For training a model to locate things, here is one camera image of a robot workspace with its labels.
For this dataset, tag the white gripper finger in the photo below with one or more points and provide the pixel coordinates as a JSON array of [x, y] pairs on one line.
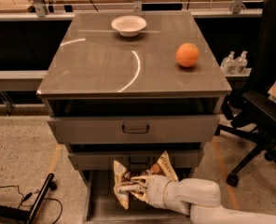
[[130, 188], [140, 178]]

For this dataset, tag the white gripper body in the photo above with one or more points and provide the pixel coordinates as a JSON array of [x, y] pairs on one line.
[[156, 187]]

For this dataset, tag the brown chip bag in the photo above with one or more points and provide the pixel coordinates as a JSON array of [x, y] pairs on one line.
[[123, 177]]

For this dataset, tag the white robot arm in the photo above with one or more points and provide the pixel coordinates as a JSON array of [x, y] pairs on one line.
[[199, 198]]

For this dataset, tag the open bottom drawer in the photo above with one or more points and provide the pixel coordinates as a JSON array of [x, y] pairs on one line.
[[102, 206]]

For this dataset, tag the middle grey drawer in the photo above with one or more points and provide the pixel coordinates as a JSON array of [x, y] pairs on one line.
[[134, 159]]

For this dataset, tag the grey drawer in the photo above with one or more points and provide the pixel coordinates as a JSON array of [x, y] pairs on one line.
[[134, 130], [134, 159]]

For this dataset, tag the upper grey drawer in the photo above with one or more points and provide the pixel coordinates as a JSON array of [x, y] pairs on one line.
[[134, 130]]

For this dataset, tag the grey drawer cabinet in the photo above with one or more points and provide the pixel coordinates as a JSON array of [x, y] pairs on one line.
[[96, 72]]

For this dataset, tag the black office chair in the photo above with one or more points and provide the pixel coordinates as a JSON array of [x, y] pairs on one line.
[[256, 121]]

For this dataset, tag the black stand leg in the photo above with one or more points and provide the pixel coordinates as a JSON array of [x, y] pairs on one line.
[[28, 216]]

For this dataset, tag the orange fruit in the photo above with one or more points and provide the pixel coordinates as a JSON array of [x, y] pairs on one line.
[[187, 54]]

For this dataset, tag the clear pump bottle left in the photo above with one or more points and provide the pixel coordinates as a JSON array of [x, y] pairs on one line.
[[228, 63]]

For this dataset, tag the clear pump bottle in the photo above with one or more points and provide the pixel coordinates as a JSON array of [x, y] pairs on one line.
[[228, 63], [240, 63]]

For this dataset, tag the clear pump bottle right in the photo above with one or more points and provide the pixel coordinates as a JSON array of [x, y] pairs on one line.
[[240, 63]]

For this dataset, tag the white bowl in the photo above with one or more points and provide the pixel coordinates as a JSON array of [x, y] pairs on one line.
[[128, 26]]

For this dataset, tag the grey low bench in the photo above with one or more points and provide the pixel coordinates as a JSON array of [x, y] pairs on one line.
[[21, 80]]

